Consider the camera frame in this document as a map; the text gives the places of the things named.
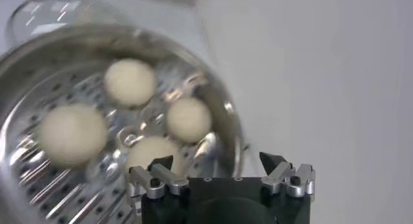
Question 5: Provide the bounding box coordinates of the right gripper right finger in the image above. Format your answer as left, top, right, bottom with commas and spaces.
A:
259, 151, 316, 199

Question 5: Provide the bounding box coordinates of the perforated steel steamer basket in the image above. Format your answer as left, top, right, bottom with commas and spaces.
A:
0, 25, 246, 224

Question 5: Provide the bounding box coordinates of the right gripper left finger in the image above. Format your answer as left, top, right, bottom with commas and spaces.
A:
127, 154, 190, 200

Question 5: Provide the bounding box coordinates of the round glass pot lid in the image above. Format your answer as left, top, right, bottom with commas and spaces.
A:
6, 0, 130, 48

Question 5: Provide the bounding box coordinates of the white steamed baozi bun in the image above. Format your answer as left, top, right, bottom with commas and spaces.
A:
103, 57, 158, 109
124, 136, 188, 178
37, 103, 109, 168
165, 97, 213, 145

